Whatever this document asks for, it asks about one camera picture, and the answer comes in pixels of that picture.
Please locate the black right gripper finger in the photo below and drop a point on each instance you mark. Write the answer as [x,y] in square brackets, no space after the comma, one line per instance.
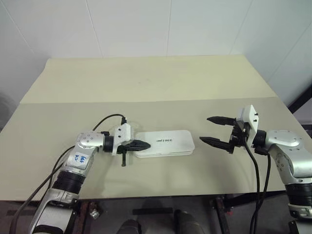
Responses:
[220,120]
[214,142]

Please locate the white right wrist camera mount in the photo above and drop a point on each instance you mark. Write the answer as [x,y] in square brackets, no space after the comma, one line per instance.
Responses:
[251,117]

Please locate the dark table frame strut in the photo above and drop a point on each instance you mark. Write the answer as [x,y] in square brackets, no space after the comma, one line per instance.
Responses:
[221,209]

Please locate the black flat bar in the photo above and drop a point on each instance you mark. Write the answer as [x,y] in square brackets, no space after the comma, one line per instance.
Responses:
[152,211]

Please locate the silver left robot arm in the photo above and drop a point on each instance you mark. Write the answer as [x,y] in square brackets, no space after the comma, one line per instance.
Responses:
[83,156]

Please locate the black diagonal frame post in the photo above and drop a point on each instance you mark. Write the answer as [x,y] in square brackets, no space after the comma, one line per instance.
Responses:
[301,95]

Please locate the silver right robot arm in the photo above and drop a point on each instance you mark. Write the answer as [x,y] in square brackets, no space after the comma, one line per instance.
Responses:
[285,141]

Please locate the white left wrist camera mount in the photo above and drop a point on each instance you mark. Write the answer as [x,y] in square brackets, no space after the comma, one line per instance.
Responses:
[122,132]

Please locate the white rectangular case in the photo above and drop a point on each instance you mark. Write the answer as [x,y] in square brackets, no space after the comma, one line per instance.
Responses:
[170,146]

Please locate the dark rounded shape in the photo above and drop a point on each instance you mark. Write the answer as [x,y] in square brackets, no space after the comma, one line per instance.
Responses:
[131,226]
[187,223]

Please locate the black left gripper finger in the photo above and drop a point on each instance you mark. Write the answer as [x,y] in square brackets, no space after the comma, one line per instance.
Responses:
[141,143]
[141,148]

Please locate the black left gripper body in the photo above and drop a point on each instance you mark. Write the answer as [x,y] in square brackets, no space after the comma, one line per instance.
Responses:
[124,147]

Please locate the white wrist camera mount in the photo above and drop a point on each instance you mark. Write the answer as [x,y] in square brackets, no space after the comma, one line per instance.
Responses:
[251,117]
[122,132]

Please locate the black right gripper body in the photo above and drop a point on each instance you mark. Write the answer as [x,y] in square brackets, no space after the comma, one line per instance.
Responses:
[237,139]

